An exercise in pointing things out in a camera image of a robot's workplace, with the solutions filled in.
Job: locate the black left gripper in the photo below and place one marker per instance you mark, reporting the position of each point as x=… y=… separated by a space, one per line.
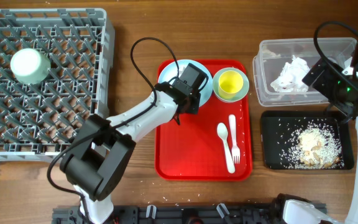
x=195 y=109

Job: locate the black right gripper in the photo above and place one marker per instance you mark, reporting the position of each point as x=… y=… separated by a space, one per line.
x=323 y=81

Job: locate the large light blue plate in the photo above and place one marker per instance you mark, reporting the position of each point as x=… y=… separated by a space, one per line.
x=169 y=71

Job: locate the white paper napkin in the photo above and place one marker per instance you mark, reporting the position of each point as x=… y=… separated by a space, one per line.
x=290 y=78

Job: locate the green bowl with rice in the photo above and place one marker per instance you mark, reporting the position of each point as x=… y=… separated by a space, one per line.
x=29 y=66

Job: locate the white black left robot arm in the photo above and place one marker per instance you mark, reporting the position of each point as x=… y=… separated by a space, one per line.
x=96 y=160

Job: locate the clear plastic waste bin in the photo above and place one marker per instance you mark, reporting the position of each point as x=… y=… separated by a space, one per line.
x=272 y=56

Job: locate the grey plastic dishwasher rack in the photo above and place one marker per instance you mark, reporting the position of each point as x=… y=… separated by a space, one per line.
x=37 y=121

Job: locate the white plastic spoon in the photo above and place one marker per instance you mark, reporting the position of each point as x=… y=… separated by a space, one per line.
x=223 y=134

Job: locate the red plastic serving tray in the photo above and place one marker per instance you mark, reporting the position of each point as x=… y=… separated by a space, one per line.
x=192 y=150

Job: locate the yellow plastic cup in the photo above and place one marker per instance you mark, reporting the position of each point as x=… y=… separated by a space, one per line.
x=230 y=84

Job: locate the small green saucer plate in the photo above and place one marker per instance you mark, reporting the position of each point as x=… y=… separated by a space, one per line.
x=244 y=91

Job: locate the black rectangular tray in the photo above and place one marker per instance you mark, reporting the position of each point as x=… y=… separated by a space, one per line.
x=275 y=124

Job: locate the pile of rice leftovers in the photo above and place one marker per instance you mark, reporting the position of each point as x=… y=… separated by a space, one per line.
x=311 y=146

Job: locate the white plastic fork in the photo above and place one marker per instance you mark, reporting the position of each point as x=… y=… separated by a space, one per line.
x=235 y=151

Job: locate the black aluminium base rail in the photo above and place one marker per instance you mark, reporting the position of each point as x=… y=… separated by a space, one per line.
x=246 y=213

